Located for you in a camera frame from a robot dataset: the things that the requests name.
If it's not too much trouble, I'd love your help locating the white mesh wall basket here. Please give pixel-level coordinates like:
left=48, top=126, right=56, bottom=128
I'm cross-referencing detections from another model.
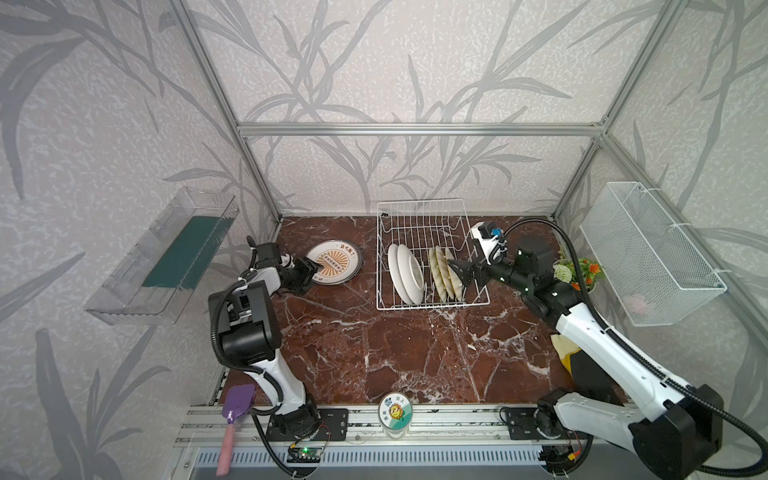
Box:
left=580, top=182, right=727, bottom=327

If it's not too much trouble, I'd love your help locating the tan woven plate right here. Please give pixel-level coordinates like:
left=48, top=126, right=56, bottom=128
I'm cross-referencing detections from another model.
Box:
left=444, top=248, right=464, bottom=302

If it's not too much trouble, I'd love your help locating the left circuit board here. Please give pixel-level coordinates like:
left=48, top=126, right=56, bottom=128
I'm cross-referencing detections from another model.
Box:
left=287, top=443, right=327, bottom=464

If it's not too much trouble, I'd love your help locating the green woven plate left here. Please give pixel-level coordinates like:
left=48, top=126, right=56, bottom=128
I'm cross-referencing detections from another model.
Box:
left=428, top=248, right=448, bottom=303

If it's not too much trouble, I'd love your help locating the potted artificial flower plant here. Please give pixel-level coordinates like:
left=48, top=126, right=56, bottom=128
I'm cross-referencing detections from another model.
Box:
left=553, top=251, right=605, bottom=294

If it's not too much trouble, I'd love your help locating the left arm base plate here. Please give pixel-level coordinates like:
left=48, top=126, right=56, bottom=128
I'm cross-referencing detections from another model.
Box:
left=266, top=408, right=350, bottom=442

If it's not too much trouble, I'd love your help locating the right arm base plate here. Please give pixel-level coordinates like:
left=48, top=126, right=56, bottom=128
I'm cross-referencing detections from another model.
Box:
left=499, top=406, right=590, bottom=441

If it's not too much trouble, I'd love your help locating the purple pink brush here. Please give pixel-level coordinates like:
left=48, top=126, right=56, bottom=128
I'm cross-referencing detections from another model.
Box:
left=216, top=384, right=255, bottom=477

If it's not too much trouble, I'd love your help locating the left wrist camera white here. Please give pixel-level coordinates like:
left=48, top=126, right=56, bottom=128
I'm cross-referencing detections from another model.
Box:
left=281, top=254, right=295, bottom=268

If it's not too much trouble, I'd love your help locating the green woven plate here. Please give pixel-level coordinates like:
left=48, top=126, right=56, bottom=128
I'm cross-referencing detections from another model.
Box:
left=435, top=247, right=456, bottom=301
left=428, top=248, right=448, bottom=303

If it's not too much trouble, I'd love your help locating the white wire dish rack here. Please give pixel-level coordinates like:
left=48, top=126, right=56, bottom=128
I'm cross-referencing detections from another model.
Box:
left=375, top=199, right=490, bottom=311

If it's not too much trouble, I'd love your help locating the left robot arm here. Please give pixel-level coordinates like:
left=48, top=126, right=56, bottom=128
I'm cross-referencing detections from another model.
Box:
left=208, top=236, right=320, bottom=430

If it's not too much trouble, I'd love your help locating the aluminium front rail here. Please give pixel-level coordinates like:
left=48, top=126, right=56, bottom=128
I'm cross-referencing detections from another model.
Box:
left=173, top=403, right=679, bottom=449

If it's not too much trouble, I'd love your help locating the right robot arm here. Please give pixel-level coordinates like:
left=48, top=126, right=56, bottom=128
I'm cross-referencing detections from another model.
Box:
left=445, top=230, right=723, bottom=479

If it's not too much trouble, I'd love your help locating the green sponge mat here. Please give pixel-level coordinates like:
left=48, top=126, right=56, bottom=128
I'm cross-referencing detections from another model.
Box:
left=142, top=216, right=234, bottom=290

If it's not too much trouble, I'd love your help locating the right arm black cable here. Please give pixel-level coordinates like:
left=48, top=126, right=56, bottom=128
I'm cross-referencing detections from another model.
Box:
left=488, top=217, right=768, bottom=479

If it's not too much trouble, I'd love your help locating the clear plastic wall shelf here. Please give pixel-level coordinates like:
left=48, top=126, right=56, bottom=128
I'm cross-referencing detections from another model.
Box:
left=85, top=187, right=239, bottom=326

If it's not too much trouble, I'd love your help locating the yellow black rubber glove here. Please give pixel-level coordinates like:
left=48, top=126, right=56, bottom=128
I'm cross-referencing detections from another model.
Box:
left=550, top=334, right=622, bottom=405

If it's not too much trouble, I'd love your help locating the green woven plate middle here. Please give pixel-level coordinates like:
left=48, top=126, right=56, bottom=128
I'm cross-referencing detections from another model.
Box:
left=435, top=247, right=456, bottom=301

